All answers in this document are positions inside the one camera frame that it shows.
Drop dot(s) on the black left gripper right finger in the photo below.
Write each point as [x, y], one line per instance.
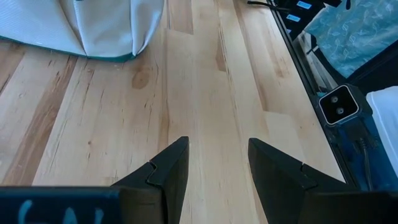
[286, 193]

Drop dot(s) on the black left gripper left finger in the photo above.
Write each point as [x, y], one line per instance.
[168, 186]

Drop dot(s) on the white canvas gardening bag green trim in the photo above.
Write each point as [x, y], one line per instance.
[102, 28]

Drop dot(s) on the light blue floral cloth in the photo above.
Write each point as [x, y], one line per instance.
[351, 34]

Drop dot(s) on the black control box blue labels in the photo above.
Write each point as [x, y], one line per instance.
[311, 18]

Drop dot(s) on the black table-level camera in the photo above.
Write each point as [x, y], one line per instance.
[339, 104]

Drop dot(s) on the black table edge rail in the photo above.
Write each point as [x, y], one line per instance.
[294, 53]

